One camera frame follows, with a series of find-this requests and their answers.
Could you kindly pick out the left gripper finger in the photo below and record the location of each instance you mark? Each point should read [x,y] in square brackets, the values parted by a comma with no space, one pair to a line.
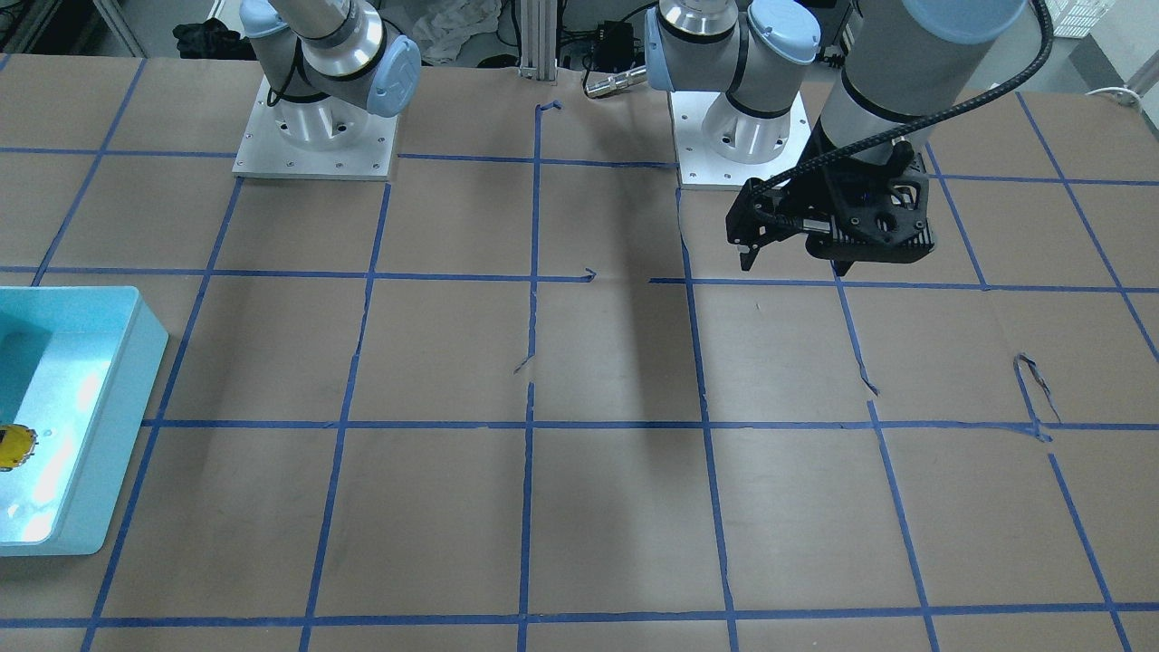
[757,219]

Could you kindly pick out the aluminium frame post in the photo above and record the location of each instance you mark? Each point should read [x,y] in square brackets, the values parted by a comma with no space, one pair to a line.
[538,30]

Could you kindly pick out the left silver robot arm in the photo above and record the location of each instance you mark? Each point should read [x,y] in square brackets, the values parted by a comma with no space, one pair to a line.
[903,75]

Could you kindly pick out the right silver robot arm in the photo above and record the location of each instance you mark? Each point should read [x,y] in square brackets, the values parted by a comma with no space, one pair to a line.
[329,66]

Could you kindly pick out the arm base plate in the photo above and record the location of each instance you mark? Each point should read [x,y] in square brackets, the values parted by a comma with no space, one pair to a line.
[719,148]
[324,140]

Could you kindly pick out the yellow beetle toy car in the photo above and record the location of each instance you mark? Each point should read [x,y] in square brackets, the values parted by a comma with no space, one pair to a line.
[17,445]

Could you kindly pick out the turquoise plastic bin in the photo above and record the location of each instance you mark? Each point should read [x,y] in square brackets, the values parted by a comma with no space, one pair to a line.
[79,363]

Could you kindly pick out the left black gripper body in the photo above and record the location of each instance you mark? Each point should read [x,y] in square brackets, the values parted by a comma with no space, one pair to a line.
[831,184]

